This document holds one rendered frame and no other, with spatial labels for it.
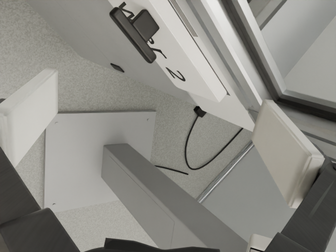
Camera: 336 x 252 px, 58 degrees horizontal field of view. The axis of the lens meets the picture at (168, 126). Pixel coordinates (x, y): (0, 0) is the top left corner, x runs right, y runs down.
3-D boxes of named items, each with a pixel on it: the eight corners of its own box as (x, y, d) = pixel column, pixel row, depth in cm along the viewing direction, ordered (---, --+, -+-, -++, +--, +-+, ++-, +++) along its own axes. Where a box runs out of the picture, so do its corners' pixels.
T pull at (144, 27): (147, 63, 37) (152, 65, 36) (106, 13, 32) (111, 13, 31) (166, 42, 37) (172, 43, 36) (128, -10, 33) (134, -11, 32)
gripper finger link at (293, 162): (311, 155, 13) (327, 157, 13) (262, 98, 19) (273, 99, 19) (288, 209, 14) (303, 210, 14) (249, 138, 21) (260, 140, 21)
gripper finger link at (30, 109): (9, 177, 13) (-8, 174, 13) (58, 113, 20) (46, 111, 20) (4, 115, 12) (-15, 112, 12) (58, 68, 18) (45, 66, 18)
